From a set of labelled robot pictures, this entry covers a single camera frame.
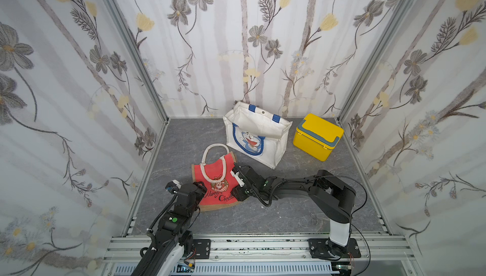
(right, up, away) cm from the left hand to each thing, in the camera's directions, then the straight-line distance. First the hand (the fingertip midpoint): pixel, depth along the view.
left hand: (204, 184), depth 84 cm
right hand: (+13, -2, +3) cm, 14 cm away
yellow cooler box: (+54, +21, +9) cm, 59 cm away
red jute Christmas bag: (+4, +3, +9) cm, 10 cm away
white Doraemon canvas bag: (+24, +22, -1) cm, 33 cm away
